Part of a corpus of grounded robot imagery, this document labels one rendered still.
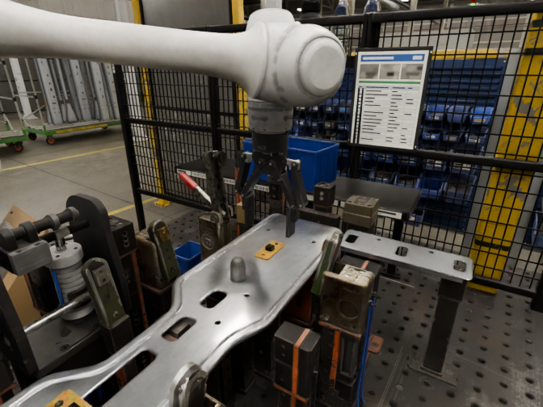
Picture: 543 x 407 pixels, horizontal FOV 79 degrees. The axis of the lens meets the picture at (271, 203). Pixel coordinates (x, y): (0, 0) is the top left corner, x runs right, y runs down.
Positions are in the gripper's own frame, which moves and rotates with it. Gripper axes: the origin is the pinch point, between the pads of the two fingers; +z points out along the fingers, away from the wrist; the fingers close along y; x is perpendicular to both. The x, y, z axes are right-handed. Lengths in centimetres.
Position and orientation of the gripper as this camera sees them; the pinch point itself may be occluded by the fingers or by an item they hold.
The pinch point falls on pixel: (269, 220)
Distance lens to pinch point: 74.9
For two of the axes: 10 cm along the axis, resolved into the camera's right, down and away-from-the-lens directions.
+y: 8.6, 2.0, -4.7
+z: -0.1, 9.2, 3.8
